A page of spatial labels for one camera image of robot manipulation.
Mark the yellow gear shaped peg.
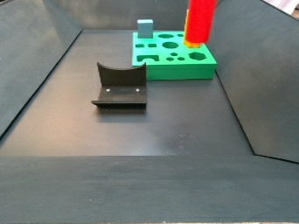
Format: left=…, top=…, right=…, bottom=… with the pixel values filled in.
left=183, top=10, right=202, bottom=48

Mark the green shape sorting board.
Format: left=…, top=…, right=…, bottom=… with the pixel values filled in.
left=133, top=31, right=218, bottom=81

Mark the red cylinder peg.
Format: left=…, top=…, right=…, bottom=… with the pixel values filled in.
left=189, top=0, right=218, bottom=44

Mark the black curved holder bracket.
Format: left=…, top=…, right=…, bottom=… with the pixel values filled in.
left=91, top=63, right=147, bottom=107

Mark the blue rectangular block peg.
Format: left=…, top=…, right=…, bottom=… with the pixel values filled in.
left=137, top=19, right=154, bottom=39

